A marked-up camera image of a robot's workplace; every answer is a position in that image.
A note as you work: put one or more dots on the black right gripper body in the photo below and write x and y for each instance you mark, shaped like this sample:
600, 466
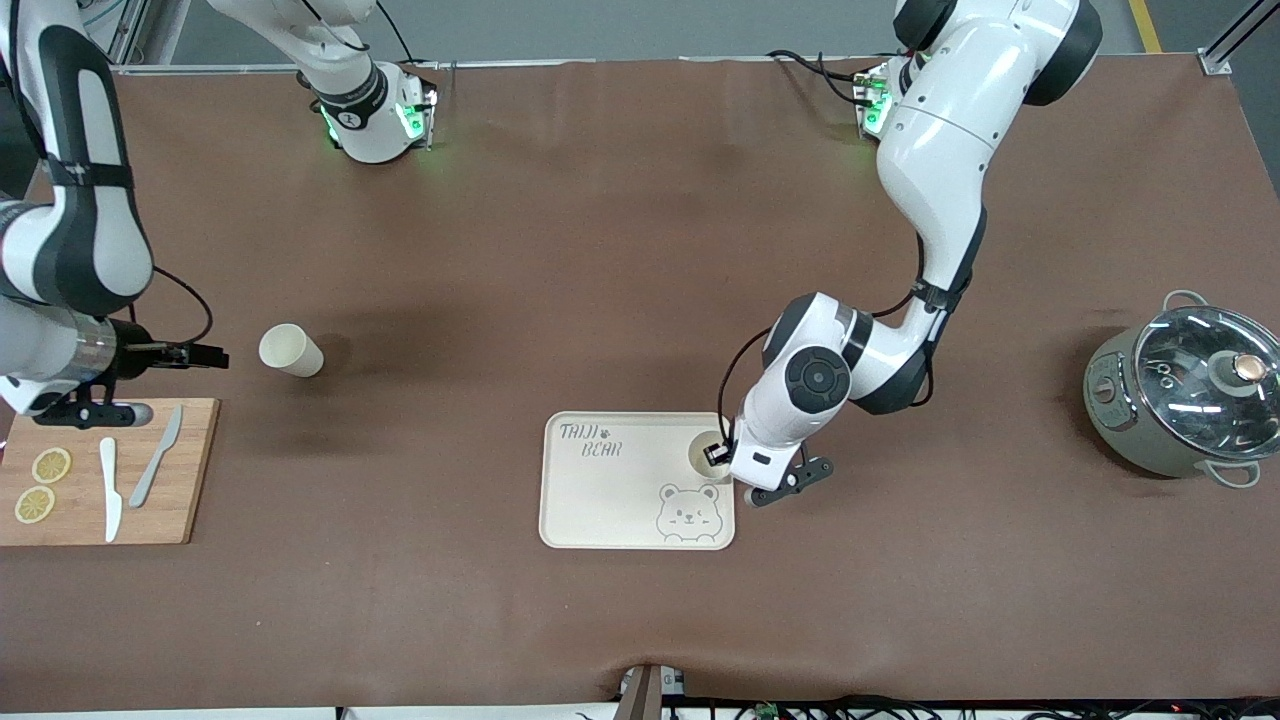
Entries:
133, 354

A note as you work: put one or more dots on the white plastic cup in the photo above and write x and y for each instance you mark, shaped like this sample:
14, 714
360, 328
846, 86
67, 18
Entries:
697, 455
290, 350

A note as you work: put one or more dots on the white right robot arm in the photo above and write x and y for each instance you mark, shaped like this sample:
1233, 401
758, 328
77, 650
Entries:
90, 230

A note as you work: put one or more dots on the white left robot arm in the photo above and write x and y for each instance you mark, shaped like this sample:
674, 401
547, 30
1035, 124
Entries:
940, 150

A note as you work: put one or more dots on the cream tray with bear print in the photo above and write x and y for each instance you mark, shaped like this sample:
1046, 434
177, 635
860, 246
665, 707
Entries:
620, 490

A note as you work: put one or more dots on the wooden cutting board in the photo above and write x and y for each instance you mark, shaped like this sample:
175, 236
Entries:
80, 445

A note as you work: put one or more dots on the grey plastic knife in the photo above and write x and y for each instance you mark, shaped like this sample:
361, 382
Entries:
150, 470

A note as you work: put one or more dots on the lemon slice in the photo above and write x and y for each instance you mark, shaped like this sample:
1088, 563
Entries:
35, 504
51, 465

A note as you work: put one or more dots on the white plastic knife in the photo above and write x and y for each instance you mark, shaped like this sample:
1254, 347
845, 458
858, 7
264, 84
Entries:
110, 490

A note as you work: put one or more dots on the brown table cover mat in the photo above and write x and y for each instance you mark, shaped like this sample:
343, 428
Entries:
500, 250

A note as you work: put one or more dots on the grey pot with glass lid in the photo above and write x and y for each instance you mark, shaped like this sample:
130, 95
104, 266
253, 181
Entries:
1120, 420

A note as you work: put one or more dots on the glass pot lid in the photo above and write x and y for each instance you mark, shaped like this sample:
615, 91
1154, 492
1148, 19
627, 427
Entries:
1190, 365

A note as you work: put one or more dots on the grey metal bracket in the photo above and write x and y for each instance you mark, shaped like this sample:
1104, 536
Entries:
645, 695

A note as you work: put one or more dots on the aluminium frame profile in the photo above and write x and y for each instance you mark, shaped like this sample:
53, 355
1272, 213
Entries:
125, 40
1225, 55

